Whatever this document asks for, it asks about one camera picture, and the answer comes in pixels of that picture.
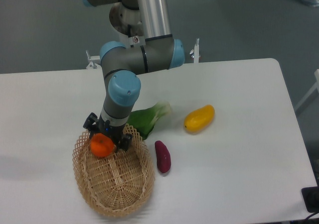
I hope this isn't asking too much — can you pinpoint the black device at table corner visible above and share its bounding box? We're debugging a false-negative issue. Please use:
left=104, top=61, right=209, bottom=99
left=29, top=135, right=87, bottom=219
left=301, top=186, right=319, bottom=213

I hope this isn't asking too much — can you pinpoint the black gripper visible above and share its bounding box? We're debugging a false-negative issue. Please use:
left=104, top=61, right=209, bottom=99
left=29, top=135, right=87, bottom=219
left=83, top=112, right=133, bottom=151

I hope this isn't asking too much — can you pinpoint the white frame at right edge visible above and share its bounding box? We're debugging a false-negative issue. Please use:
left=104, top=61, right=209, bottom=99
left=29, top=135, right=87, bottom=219
left=294, top=69, right=319, bottom=116

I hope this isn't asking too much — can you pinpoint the white left base bracket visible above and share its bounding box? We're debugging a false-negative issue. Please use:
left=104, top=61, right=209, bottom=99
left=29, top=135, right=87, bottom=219
left=86, top=50, right=101, bottom=69

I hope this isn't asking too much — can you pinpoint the green bok choy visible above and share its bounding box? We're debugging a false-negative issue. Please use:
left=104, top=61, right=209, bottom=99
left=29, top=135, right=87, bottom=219
left=127, top=101, right=171, bottom=140

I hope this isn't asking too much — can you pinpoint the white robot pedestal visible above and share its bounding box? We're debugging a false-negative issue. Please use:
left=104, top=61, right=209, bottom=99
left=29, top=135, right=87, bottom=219
left=119, top=33, right=146, bottom=47

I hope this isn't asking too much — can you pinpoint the orange fruit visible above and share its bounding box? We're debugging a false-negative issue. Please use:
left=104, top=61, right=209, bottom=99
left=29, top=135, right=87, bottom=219
left=90, top=133, right=116, bottom=157

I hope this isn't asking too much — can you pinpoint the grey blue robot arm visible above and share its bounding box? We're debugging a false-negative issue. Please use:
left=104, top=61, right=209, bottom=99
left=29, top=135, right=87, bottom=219
left=82, top=0, right=185, bottom=150

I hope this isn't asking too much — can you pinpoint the yellow mango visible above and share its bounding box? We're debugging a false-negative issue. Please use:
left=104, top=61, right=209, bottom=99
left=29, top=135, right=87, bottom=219
left=183, top=105, right=215, bottom=133

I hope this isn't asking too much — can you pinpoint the purple sweet potato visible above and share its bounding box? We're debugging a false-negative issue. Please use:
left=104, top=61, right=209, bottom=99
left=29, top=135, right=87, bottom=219
left=155, top=140, right=171, bottom=174

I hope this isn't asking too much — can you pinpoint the white right base bracket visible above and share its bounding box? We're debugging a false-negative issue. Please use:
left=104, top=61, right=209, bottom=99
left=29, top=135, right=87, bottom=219
left=189, top=38, right=201, bottom=63

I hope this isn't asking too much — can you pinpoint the woven wicker basket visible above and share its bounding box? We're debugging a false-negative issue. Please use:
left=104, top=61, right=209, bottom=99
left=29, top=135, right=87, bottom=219
left=72, top=124, right=155, bottom=218

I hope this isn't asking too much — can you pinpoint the white base bracket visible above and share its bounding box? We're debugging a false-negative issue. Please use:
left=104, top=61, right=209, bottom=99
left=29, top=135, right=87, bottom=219
left=189, top=38, right=201, bottom=63
left=86, top=50, right=101, bottom=69

